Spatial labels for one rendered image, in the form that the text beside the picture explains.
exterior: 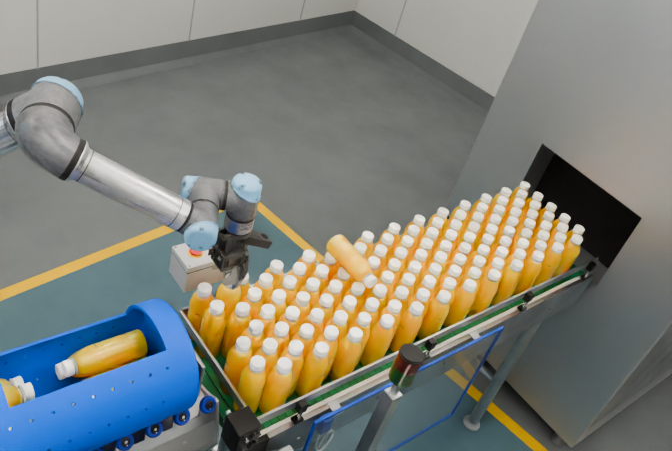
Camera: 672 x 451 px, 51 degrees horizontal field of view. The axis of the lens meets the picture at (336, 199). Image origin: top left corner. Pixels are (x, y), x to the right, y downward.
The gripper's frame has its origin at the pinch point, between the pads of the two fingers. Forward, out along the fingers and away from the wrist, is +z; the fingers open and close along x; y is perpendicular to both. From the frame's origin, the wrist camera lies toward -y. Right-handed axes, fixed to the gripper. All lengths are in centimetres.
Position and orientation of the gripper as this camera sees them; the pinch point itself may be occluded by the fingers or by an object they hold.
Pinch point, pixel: (232, 279)
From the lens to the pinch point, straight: 196.1
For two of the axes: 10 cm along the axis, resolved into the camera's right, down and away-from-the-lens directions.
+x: 5.8, 6.0, -5.4
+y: -7.7, 2.0, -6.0
